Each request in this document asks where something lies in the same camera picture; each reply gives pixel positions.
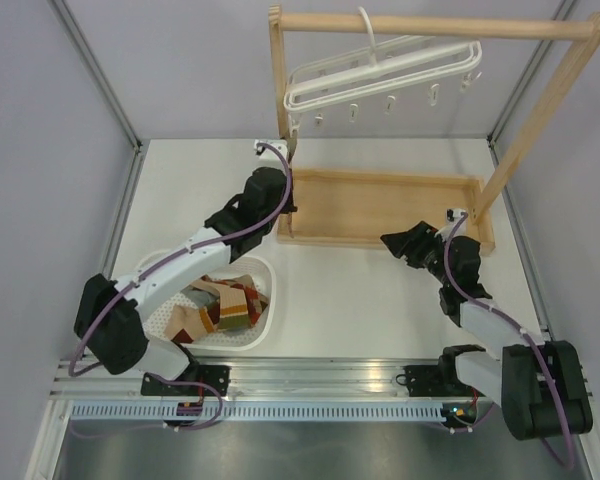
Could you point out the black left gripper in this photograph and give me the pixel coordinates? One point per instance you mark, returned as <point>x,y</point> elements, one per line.
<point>290,207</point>

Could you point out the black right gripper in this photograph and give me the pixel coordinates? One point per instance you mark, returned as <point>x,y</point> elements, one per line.
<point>412,242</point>

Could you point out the beige sock olive toe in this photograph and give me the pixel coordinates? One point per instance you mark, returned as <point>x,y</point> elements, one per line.
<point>187,325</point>
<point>230,310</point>

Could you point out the grey sock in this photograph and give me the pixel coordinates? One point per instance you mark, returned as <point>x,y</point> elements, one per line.
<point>200,298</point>

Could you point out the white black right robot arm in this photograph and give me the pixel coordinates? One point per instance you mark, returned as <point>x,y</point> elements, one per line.
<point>538,384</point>

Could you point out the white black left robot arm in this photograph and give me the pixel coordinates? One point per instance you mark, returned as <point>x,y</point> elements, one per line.
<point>111,313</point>

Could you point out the white plastic clip hanger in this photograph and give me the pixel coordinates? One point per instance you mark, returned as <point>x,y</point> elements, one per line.
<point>380,68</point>

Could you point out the wooden hanging rack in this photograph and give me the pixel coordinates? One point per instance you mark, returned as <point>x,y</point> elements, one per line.
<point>354,208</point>

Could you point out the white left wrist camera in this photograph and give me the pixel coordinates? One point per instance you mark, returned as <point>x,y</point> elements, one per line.
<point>269,150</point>

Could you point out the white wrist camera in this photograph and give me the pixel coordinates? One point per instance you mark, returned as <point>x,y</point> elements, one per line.
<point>456,224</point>
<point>269,150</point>

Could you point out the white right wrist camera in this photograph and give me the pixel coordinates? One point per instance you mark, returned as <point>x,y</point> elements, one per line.
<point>456,224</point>

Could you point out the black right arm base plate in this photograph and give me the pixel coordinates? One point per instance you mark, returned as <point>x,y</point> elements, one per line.
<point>424,381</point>

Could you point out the aluminium mounting rail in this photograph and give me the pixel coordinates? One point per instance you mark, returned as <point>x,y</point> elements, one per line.
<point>266,379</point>

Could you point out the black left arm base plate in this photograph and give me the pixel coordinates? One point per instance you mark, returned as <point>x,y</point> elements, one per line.
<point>193,382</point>

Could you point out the white slotted cable duct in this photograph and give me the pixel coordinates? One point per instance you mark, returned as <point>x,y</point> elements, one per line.
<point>402,411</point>

